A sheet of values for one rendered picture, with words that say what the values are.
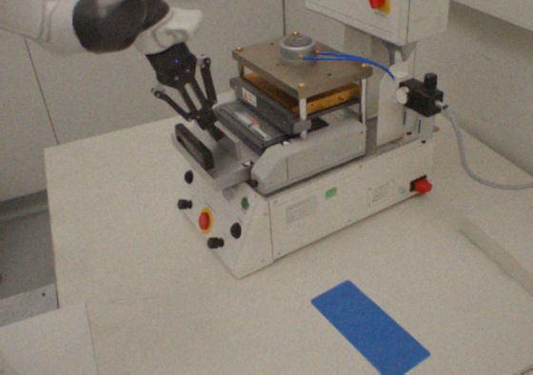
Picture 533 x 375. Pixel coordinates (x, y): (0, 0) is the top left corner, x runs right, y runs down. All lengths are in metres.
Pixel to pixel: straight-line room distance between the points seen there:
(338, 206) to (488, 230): 0.32
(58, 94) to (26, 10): 1.70
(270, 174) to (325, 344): 0.33
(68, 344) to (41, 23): 0.57
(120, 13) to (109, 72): 1.72
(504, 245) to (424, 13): 0.49
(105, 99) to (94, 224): 1.34
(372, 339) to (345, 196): 0.32
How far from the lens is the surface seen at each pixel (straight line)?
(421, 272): 1.14
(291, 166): 1.03
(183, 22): 0.94
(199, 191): 1.24
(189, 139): 1.08
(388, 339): 1.01
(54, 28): 0.92
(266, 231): 1.07
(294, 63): 1.11
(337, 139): 1.07
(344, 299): 1.07
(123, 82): 2.59
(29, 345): 1.10
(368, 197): 1.21
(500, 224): 1.22
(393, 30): 1.09
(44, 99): 2.60
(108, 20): 0.85
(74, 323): 1.10
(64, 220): 1.39
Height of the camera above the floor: 1.54
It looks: 35 degrees down
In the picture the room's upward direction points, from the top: 5 degrees counter-clockwise
